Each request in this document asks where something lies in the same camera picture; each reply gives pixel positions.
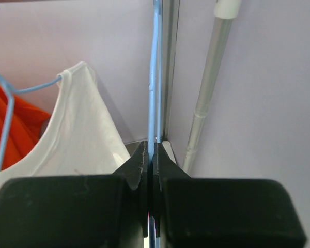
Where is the hanging orange t shirt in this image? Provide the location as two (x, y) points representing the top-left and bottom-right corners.
(0, 87), (50, 169)

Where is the white clothes rack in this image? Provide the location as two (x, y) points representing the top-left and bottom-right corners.
(182, 1), (242, 173)

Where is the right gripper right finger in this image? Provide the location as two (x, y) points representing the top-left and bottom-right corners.
(152, 143), (307, 247)

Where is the hanging white tank top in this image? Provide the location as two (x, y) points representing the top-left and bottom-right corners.
(0, 61), (130, 188)

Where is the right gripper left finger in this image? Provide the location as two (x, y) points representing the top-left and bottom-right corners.
(0, 142), (148, 247)

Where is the blue wire hanger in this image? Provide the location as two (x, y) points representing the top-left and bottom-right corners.
(146, 0), (164, 248)
(0, 75), (63, 171)

